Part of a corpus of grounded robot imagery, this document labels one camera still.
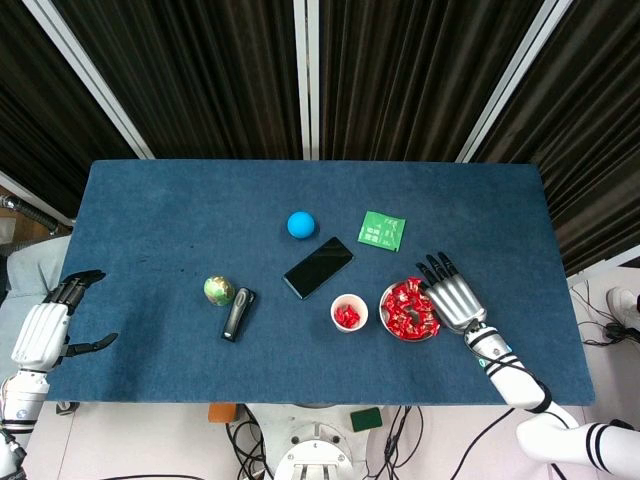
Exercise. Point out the black power adapter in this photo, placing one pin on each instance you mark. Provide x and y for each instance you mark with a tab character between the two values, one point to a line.
614	330

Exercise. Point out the dark pleated curtain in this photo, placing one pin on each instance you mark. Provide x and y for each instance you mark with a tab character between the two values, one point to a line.
30	100
200	75
590	125
410	75

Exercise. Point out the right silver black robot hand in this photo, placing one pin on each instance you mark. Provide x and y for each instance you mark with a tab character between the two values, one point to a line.
457	302

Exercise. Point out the orange box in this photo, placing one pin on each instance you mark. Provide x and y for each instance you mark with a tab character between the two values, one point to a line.
221	413

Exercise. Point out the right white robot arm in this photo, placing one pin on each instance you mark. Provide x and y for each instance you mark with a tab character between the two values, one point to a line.
517	385

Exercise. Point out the grey caster wheel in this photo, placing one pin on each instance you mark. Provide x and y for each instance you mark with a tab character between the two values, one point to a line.
65	407

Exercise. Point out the white shoe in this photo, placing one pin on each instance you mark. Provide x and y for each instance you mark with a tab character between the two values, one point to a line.
622	302

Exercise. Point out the white robot torso base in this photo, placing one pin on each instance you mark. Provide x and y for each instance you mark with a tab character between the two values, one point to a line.
315	450

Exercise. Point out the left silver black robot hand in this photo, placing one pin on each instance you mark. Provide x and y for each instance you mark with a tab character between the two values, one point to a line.
40	335

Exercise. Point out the black smartphone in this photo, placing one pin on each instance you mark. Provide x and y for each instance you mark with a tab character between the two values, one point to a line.
318	268

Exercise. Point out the blue tablecloth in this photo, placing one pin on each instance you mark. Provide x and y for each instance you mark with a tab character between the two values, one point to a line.
250	360

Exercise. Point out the white paper cup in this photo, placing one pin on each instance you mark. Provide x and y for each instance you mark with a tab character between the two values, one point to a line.
348	298

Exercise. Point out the white frame rail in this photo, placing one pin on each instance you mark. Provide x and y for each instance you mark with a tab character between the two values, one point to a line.
607	262
35	195

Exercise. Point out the green sachet packet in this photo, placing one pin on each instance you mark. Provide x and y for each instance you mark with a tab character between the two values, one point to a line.
381	231

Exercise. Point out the black floor object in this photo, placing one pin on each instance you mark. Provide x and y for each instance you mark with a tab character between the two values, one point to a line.
620	424

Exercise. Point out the black stapler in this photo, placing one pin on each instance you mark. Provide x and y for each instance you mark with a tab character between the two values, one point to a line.
239	314

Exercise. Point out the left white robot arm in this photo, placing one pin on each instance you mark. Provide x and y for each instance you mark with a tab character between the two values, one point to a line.
25	395

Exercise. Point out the silver metal plate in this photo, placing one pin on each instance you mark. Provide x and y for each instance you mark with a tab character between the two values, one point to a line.
383	312

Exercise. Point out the light blue fabric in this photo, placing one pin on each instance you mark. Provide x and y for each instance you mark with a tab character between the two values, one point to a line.
35	265

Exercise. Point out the red candy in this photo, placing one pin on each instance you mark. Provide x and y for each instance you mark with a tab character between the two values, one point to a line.
395	292
413	285
415	334
342	315
397	327
432	327
400	310
356	314

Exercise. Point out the blue ball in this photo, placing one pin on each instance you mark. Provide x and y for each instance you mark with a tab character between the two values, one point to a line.
301	225

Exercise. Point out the dark green box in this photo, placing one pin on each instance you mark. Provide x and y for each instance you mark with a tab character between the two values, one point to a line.
366	420

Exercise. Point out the white frame post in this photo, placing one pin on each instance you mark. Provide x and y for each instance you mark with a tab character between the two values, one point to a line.
88	75
514	75
300	75

